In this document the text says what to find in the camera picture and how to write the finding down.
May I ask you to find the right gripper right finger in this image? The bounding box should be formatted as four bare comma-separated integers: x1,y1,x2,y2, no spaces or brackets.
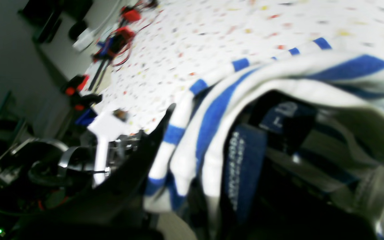
219,160,377,240

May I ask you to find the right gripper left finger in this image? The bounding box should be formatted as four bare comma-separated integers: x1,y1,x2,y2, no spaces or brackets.
14,104,176,240

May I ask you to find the blue white striped t-shirt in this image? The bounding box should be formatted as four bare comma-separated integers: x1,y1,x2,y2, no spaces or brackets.
143,38,384,240

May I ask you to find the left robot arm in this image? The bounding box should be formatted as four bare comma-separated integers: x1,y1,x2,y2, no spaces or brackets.
0,117,144,217

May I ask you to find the small red clip right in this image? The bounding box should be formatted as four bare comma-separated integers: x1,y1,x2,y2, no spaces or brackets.
61,75,103,111

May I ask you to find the red black wire bundle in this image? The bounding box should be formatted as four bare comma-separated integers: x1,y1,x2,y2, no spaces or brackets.
89,0,162,67

